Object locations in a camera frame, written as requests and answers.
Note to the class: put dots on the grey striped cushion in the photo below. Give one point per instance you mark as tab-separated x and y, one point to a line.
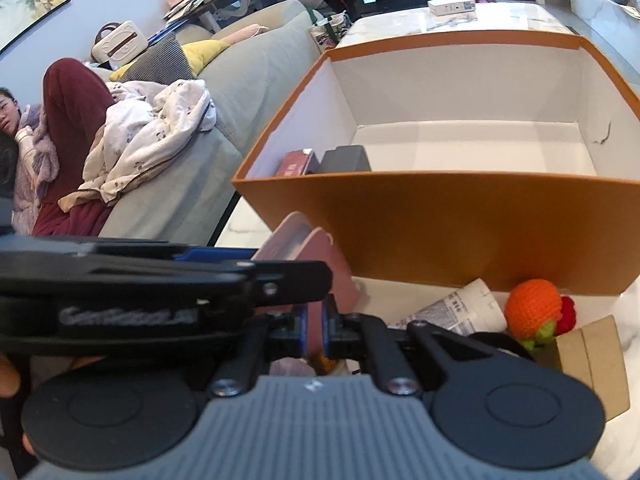
164	63

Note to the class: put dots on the white flat box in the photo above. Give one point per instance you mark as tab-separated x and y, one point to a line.
448	7

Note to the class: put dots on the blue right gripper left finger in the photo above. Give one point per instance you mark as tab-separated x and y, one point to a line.
294	332

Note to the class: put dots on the floral white blanket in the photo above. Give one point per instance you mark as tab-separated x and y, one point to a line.
144	131

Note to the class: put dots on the brown cardboard piece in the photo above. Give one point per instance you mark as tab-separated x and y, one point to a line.
593	355

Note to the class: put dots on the white printed tube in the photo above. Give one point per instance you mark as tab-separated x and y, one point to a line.
469	310

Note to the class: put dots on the dark red booklet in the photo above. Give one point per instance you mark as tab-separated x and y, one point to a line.
298	163

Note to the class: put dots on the grey small box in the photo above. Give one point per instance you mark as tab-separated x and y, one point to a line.
346	158

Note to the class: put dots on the person in purple robe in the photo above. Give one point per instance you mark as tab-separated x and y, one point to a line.
54	139

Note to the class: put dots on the grey sofa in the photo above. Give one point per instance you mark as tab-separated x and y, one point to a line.
248	84

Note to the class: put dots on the cream handbag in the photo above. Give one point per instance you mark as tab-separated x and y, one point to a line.
118	43

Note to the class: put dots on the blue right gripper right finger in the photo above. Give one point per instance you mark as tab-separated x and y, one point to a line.
335	337

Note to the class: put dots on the person's left hand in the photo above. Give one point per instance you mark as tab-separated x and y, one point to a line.
10	378

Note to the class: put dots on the yellow cushion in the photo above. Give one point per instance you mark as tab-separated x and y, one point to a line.
198	53

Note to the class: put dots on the orange cardboard storage box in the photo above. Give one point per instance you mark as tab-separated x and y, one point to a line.
495	154

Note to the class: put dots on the orange crochet fruit toy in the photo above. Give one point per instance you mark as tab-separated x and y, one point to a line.
536	313

